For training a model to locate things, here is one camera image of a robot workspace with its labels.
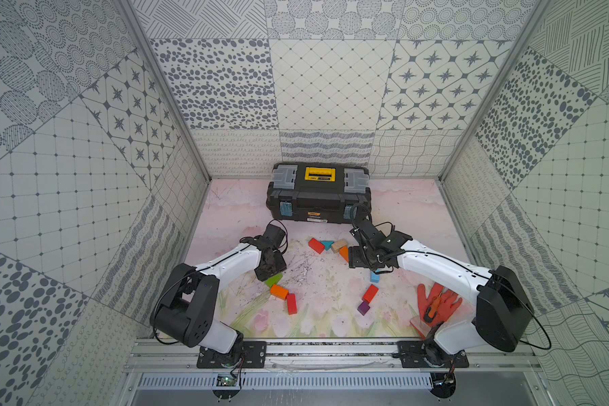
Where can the orange rectangular block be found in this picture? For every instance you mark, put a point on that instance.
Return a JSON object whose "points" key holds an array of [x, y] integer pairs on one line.
{"points": [[344, 253]]}

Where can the natural wood rectangular block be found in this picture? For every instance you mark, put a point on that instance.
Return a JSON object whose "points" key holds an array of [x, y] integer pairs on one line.
{"points": [[338, 245]]}

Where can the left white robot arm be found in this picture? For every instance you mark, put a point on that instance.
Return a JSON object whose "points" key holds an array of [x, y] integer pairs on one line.
{"points": [[186, 307]]}

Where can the light blue block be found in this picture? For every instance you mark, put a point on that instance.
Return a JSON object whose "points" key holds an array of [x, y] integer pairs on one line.
{"points": [[374, 277]]}

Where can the orange handled tool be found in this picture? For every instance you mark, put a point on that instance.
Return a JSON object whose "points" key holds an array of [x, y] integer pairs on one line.
{"points": [[430, 314]]}

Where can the dark red rectangular block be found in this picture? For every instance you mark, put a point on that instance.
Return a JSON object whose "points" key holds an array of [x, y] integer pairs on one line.
{"points": [[291, 304]]}

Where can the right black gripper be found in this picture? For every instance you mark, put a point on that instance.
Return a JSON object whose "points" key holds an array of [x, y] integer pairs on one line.
{"points": [[354, 259]]}

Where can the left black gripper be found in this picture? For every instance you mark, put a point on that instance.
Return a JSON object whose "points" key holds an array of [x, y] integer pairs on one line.
{"points": [[266, 266]]}

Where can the purple cube block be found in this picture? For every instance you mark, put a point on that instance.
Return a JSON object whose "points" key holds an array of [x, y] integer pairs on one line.
{"points": [[363, 308]]}

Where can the teal triangular block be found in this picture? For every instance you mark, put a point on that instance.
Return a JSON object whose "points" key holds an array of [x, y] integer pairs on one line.
{"points": [[327, 244]]}

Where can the aluminium front rail frame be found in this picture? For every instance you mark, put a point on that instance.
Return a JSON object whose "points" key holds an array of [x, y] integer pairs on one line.
{"points": [[290, 355]]}

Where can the red block lower right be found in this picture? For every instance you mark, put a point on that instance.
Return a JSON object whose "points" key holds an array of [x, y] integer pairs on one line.
{"points": [[370, 294]]}

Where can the green rectangular block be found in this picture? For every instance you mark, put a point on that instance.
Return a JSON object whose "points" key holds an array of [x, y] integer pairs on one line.
{"points": [[274, 280]]}

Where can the orange block near green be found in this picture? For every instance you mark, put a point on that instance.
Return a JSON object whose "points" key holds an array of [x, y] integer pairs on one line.
{"points": [[279, 292]]}

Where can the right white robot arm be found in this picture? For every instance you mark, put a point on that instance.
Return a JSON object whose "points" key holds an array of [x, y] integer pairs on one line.
{"points": [[502, 308]]}

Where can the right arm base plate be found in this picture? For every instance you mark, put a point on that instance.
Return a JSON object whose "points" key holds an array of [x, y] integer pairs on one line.
{"points": [[419, 354]]}

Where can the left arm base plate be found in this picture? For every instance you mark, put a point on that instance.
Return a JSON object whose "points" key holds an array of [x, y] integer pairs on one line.
{"points": [[248, 354]]}

